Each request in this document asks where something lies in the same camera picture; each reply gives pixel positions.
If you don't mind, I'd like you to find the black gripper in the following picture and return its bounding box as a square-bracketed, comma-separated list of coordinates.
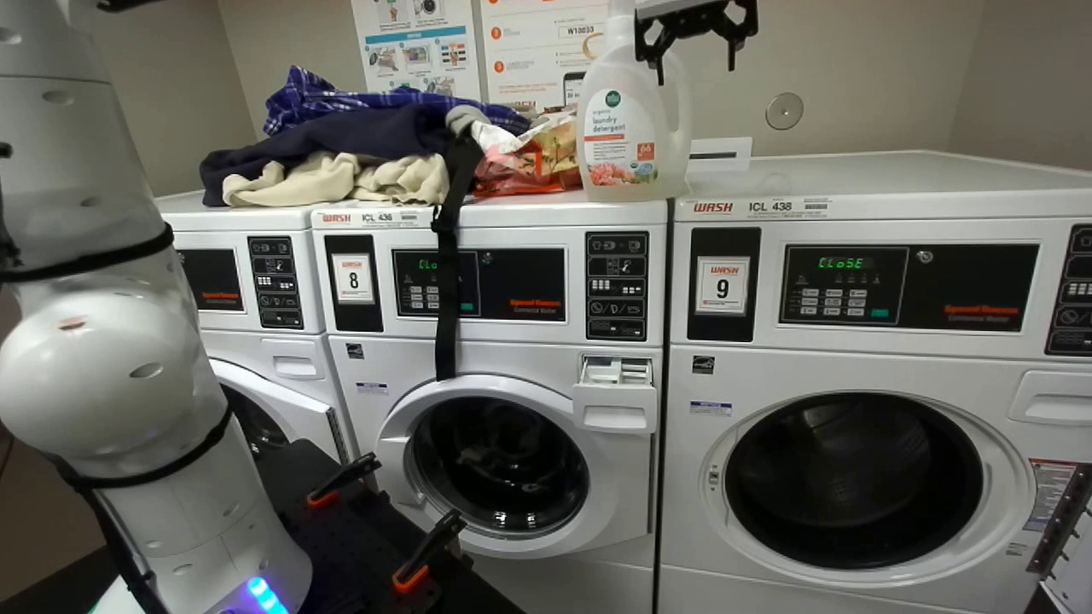
[633, 0, 760, 76]

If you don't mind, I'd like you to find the translucent laundry detergent bottle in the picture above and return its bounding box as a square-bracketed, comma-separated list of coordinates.
[573, 10, 694, 204]

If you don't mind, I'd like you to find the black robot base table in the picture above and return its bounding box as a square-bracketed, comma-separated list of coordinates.
[219, 436, 526, 614]

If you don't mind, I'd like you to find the white card holder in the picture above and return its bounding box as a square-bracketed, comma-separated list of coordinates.
[683, 133, 757, 180]

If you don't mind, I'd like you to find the red cloth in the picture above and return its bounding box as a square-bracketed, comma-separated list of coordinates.
[471, 116, 589, 201]

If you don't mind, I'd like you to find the white grey cloth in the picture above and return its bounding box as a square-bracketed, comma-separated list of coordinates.
[441, 103, 529, 162]

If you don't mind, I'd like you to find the white washing machine number 9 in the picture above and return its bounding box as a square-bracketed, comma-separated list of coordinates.
[654, 147, 1092, 614]

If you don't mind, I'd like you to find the instruction poster with blue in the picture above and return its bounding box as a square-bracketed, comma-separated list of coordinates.
[348, 0, 486, 103]

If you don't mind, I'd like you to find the white washing machine number 8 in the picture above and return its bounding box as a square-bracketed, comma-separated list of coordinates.
[309, 186, 677, 614]

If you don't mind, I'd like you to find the dark navy garment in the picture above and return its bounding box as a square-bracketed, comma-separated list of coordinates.
[197, 98, 480, 208]

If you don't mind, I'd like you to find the blue purple patterned cloth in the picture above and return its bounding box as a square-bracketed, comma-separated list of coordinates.
[264, 60, 533, 139]

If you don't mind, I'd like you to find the cream towel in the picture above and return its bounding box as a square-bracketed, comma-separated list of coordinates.
[219, 147, 453, 213]

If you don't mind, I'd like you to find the left white washing machine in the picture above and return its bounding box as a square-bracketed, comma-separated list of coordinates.
[152, 186, 355, 463]

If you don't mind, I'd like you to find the round glass washer door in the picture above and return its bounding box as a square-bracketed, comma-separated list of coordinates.
[1023, 457, 1092, 614]

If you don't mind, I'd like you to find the round wall cover plate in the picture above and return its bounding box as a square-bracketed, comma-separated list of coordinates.
[760, 88, 809, 133]

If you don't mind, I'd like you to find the black strap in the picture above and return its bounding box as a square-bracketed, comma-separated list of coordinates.
[427, 116, 487, 386]

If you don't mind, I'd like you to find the black clamp orange handle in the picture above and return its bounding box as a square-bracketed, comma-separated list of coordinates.
[304, 452, 385, 514]
[388, 505, 471, 601]

